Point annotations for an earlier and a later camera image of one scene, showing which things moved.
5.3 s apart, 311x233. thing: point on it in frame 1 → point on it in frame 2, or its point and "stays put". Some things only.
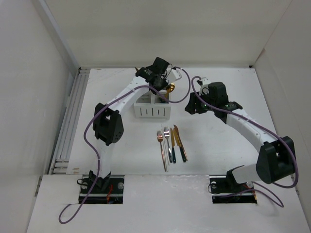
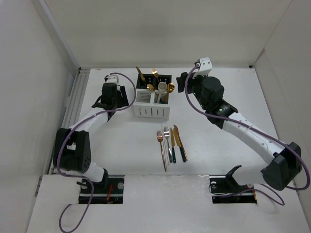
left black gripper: [164, 77] → [121, 94]
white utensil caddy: [148, 105] stays put
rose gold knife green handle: [173, 145] stays put
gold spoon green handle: [170, 88] stays put
